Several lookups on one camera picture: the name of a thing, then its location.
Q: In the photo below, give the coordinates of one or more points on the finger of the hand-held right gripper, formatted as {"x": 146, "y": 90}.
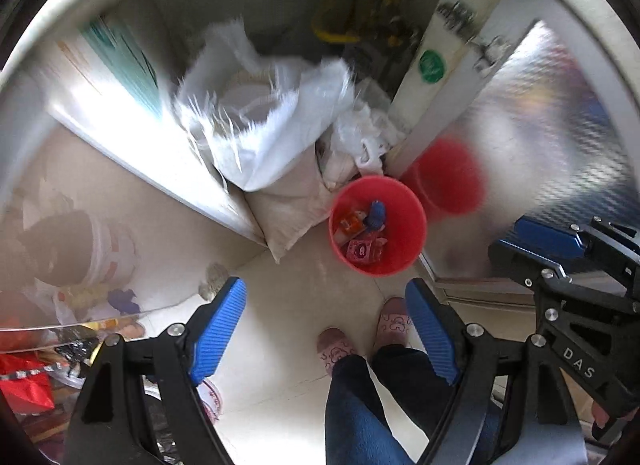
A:
{"x": 545, "y": 237}
{"x": 520, "y": 257}

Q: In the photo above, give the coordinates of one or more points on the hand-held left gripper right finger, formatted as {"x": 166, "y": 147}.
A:
{"x": 432, "y": 330}

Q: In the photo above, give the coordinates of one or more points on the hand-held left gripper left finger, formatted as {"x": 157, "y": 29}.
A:
{"x": 217, "y": 330}

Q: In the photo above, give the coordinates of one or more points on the red bin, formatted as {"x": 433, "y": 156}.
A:
{"x": 400, "y": 245}

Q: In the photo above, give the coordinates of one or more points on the person's right hand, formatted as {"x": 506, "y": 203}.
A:
{"x": 600, "y": 415}

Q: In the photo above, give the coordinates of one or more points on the pink patterned slipper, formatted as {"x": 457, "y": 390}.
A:
{"x": 392, "y": 322}
{"x": 337, "y": 350}

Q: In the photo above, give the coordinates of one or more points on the person's right leg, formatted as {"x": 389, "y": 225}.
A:
{"x": 400, "y": 370}

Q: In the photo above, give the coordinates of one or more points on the person's leg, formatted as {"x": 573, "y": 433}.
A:
{"x": 360, "y": 415}
{"x": 400, "y": 370}

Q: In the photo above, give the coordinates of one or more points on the glass cabinet door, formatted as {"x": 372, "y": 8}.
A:
{"x": 550, "y": 145}

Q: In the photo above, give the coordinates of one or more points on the person's left leg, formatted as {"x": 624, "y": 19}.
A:
{"x": 360, "y": 415}

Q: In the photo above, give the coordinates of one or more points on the beige sack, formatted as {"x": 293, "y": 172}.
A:
{"x": 285, "y": 215}

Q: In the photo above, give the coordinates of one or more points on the white plastic bucket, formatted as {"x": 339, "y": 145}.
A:
{"x": 110, "y": 250}

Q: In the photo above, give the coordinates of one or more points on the crumpled white plastic bags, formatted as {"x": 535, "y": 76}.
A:
{"x": 365, "y": 135}

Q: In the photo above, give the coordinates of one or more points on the red bags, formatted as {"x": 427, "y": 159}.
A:
{"x": 25, "y": 385}

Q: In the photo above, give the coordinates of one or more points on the green round sticker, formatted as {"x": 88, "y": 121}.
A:
{"x": 431, "y": 66}

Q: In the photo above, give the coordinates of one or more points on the white woven sack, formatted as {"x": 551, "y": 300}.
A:
{"x": 280, "y": 120}

